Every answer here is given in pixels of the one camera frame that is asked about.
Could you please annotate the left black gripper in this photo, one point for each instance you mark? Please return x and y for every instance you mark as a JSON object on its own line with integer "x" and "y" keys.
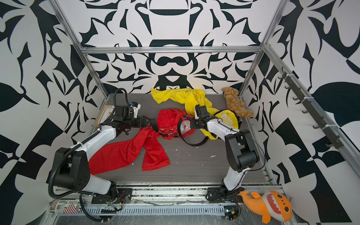
{"x": 144, "y": 124}

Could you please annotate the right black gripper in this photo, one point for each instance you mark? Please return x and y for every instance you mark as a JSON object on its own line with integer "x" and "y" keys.
{"x": 192, "y": 124}

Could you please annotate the black leather belt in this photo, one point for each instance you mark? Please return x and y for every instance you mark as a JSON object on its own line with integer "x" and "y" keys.
{"x": 178, "y": 133}

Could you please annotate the red trousers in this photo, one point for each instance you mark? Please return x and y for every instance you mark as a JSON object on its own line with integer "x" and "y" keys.
{"x": 118, "y": 155}

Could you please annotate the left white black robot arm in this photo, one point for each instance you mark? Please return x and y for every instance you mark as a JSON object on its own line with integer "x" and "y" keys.
{"x": 70, "y": 169}

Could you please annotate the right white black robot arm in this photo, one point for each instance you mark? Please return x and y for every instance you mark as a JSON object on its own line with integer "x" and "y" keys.
{"x": 241, "y": 150}

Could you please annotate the yellow trousers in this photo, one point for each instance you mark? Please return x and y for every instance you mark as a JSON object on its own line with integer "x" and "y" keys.
{"x": 189, "y": 98}

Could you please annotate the wooden framed picture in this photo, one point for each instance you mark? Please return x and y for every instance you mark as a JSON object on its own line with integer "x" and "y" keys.
{"x": 103, "y": 115}

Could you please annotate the brown teddy bear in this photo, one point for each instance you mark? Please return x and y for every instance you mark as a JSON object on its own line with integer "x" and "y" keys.
{"x": 235, "y": 104}

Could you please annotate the small green circuit board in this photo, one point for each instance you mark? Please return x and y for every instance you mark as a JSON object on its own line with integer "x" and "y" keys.
{"x": 231, "y": 212}

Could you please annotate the orange shark plush toy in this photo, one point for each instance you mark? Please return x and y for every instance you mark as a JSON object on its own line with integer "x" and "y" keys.
{"x": 270, "y": 205}

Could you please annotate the red white printed box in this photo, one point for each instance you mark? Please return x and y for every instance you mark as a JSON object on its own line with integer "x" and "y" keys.
{"x": 66, "y": 206}

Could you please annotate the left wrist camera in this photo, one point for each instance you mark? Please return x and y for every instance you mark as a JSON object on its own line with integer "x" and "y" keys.
{"x": 136, "y": 107}

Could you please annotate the white cable duct strip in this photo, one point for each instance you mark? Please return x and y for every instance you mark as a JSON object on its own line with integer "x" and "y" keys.
{"x": 214, "y": 210}

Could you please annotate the black wall hook rack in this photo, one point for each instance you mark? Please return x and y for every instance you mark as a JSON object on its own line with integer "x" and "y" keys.
{"x": 313, "y": 108}

